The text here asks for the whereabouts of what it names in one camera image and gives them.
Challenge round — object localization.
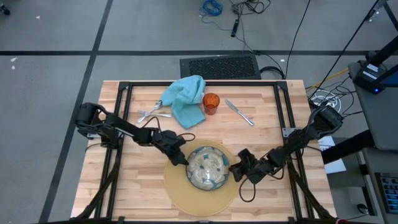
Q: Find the white paper sheet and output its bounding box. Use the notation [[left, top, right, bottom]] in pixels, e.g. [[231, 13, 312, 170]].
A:
[[317, 136, 348, 175]]

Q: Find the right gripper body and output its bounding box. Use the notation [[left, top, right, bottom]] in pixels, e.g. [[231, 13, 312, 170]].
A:
[[238, 148, 275, 185]]

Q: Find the light blue cloth napkin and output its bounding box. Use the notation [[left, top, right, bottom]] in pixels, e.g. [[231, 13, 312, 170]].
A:
[[159, 75, 206, 130]]

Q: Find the grey desk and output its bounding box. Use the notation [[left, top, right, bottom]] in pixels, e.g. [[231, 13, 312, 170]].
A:
[[347, 60, 398, 152]]

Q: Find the blue cable coil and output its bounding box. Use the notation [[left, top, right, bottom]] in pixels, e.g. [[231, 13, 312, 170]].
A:
[[198, 0, 224, 25]]

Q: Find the black cable bundle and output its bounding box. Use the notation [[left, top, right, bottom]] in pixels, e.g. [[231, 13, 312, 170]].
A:
[[229, 0, 272, 16]]

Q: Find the silver knife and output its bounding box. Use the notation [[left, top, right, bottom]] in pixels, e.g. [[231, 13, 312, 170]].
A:
[[224, 99, 255, 127]]

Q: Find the orange faceted plastic cup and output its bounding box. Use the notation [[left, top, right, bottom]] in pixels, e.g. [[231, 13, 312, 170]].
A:
[[202, 93, 221, 116]]

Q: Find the silver spoon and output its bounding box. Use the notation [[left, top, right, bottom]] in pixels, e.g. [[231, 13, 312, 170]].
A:
[[137, 100, 163, 124]]

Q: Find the black power strip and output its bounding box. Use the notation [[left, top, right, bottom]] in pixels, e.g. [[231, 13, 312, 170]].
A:
[[230, 18, 240, 38]]

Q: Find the round woven straw placemat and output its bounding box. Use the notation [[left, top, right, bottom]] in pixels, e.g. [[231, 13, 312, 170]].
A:
[[164, 139, 240, 218]]

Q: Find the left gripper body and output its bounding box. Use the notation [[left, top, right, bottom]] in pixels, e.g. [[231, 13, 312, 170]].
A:
[[152, 129, 187, 156]]

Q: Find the long black floor cable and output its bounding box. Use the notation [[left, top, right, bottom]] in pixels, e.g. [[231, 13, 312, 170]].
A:
[[307, 0, 382, 100], [284, 0, 312, 78]]

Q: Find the white cable coil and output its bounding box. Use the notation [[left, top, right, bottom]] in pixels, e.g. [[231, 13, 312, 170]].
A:
[[310, 89, 342, 113]]

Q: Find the silver fork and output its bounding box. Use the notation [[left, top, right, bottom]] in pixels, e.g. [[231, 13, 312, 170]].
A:
[[137, 109, 172, 119]]

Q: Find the dark keyboard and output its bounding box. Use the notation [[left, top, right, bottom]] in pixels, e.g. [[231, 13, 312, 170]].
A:
[[374, 172, 398, 215]]

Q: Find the black device blue light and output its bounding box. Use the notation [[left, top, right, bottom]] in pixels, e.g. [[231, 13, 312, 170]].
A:
[[353, 60, 391, 95]]

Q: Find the black perforated floor panel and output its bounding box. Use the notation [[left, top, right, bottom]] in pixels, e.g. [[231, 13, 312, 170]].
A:
[[179, 54, 262, 80]]

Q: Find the yellow cable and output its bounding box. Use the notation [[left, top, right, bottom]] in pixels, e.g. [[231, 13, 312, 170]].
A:
[[306, 68, 349, 91]]

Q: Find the black stand beam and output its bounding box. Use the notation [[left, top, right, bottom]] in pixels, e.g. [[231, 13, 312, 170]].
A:
[[365, 35, 398, 68], [322, 129, 376, 165]]

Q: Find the patterned ceramic plate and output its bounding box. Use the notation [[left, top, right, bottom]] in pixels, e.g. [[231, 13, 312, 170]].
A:
[[185, 146, 230, 191]]

